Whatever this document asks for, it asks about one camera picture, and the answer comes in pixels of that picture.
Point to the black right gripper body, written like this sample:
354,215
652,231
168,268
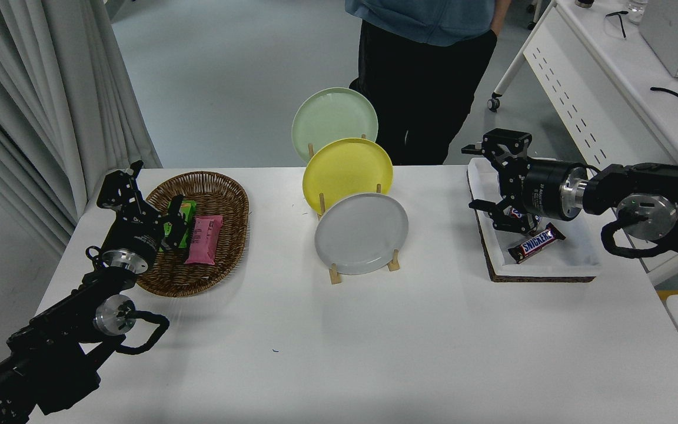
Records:
542,189

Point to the clear bottle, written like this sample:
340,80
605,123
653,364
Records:
638,9

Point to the brown wicker basket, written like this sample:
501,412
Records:
221,194

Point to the white tray with brown base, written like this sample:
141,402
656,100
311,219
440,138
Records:
568,259

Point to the Snickers chocolate bar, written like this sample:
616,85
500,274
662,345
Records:
516,212
536,242

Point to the small dark round object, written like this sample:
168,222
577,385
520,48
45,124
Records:
585,3

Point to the green snack bar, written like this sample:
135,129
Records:
191,207

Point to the grey plate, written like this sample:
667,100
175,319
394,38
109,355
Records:
362,235

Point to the wooden plate rack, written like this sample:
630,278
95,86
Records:
335,275

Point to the person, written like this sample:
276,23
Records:
427,88

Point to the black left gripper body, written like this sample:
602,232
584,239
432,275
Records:
134,238

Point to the silver laptop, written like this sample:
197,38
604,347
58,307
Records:
668,29

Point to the white perforated side desk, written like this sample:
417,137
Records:
610,70

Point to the black glasses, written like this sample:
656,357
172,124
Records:
622,23

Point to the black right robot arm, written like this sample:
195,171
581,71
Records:
668,176

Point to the yellow plate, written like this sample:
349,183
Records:
345,168

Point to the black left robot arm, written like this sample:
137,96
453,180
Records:
50,341

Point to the pink snack bar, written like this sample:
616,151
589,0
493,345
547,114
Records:
203,241

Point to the pale green plate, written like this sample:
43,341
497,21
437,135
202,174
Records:
333,115

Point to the desk caster wheel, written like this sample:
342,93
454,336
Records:
494,105

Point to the grey curtain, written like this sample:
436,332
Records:
21,88

